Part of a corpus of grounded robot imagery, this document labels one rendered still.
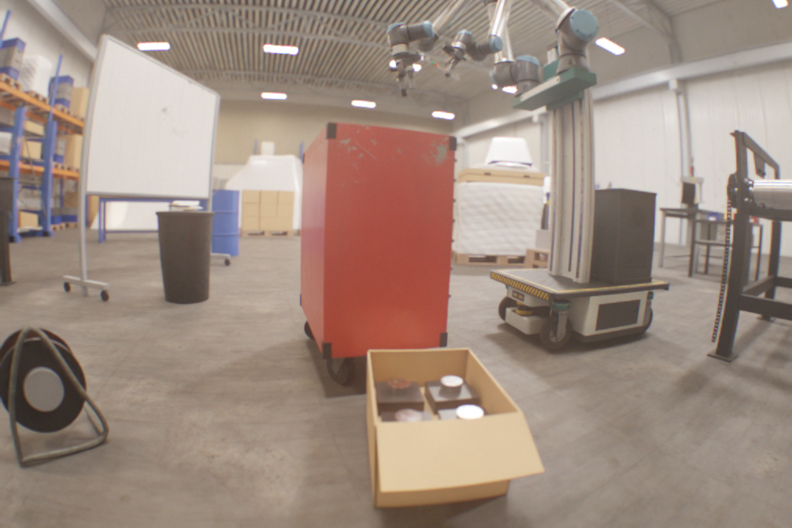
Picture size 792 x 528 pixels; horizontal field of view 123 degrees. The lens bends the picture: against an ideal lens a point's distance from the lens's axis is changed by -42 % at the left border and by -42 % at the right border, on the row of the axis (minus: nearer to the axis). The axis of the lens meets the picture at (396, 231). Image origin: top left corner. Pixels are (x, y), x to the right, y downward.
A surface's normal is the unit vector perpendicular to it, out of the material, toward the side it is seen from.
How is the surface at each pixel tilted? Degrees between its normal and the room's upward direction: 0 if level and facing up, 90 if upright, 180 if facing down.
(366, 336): 90
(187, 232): 94
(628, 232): 90
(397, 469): 25
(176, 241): 94
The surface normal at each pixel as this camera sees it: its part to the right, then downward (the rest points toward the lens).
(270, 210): 0.44, 0.07
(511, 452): 0.07, -0.88
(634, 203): 0.19, 0.06
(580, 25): -0.11, 0.11
